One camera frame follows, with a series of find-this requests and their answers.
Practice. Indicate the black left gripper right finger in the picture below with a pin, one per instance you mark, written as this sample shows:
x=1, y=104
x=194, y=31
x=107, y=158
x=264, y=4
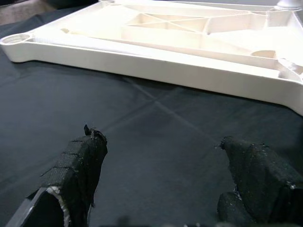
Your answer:
x=258, y=179

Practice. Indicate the white plastic table top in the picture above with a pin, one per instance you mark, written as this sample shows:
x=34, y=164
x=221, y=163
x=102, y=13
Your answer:
x=165, y=68

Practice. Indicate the black tablecloth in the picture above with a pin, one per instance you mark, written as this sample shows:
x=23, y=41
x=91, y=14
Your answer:
x=142, y=153

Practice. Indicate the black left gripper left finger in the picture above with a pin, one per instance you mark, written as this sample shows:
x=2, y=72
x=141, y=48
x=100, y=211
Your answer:
x=80, y=170

